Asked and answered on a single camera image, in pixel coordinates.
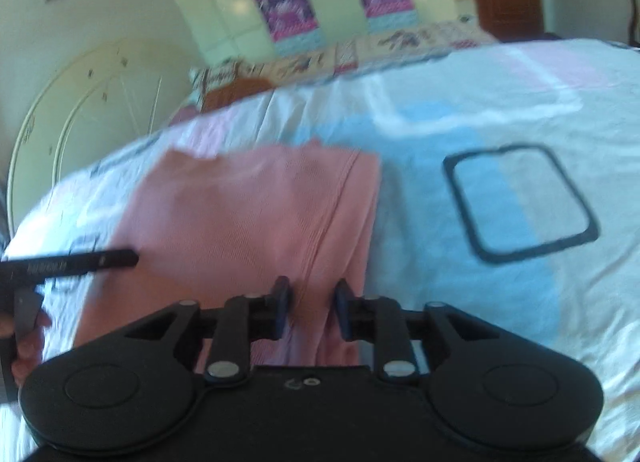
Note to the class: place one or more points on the patterned orange pillow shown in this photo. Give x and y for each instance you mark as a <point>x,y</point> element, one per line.
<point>230,85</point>

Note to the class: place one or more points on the floral bed sheet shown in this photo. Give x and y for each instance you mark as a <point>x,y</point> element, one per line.
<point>390,40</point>

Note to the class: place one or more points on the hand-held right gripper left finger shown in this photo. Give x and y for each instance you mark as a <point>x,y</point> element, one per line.
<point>282,309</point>

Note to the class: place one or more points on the cream round headboard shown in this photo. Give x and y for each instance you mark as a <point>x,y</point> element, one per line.
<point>85,107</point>

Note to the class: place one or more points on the wooden chair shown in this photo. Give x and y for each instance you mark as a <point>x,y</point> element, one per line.
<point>634,17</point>

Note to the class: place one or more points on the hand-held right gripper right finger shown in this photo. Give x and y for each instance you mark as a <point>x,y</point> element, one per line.
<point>342,312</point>

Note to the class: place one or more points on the pink shirt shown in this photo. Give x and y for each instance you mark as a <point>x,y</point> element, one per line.
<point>240,222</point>

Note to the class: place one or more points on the person's left hand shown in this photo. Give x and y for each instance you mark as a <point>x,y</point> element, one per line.
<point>30,357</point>

